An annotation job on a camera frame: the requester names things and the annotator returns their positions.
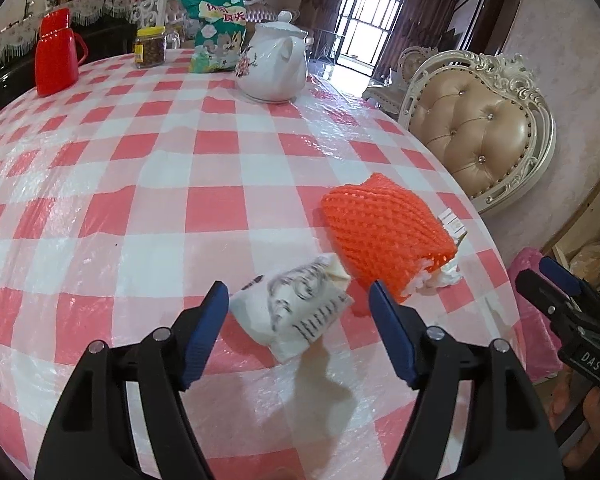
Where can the barred balcony window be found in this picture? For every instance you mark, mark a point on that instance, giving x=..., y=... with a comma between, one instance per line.
x=370, y=20

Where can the dark wooden door frame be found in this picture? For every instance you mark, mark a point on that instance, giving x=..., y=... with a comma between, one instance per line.
x=480, y=5

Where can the wooden shelf unit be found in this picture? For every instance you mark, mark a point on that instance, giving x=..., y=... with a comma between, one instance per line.
x=590, y=210

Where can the cream carved chair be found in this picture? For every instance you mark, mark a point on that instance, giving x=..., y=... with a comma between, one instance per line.
x=382, y=97

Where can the orange foam fruit net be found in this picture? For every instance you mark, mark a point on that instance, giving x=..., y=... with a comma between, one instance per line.
x=385, y=230

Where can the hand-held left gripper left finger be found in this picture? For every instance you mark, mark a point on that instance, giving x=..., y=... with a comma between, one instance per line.
x=205, y=330

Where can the green snack bag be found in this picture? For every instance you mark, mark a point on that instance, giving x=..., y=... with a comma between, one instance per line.
x=215, y=30

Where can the clear glass mug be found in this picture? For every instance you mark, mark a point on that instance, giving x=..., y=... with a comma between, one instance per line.
x=172, y=37

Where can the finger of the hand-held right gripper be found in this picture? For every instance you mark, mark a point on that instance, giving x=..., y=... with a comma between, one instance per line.
x=542, y=292
x=562, y=275

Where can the crumpled white tissue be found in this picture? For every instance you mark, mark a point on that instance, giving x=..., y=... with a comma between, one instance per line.
x=442, y=277

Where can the red thermos jug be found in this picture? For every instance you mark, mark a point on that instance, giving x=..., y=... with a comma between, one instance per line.
x=55, y=60

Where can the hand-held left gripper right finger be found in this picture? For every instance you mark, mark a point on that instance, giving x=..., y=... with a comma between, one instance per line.
x=392, y=330

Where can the small white gold box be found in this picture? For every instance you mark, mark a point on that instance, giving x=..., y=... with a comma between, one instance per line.
x=452, y=225

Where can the cream tufted leather chair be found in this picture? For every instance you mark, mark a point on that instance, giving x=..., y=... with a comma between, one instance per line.
x=475, y=125

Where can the white carved sofa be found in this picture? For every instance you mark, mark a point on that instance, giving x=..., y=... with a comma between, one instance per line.
x=260, y=10

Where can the pink white checkered tablecloth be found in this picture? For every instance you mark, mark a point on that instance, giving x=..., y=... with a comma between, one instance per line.
x=155, y=185

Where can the white printed paper bag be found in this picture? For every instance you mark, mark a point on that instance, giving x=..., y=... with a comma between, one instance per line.
x=290, y=310

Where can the yellow lid glass jar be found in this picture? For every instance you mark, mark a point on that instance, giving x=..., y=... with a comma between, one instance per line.
x=150, y=50

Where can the floral fringed piano cloth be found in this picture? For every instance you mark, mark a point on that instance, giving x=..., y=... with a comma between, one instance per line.
x=15, y=40

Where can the black piano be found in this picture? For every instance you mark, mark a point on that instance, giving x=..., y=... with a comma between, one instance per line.
x=105, y=40

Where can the pink trash bag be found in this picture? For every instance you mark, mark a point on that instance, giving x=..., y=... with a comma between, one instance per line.
x=530, y=310

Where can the white floral teapot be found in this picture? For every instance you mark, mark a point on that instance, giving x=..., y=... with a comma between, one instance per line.
x=275, y=65

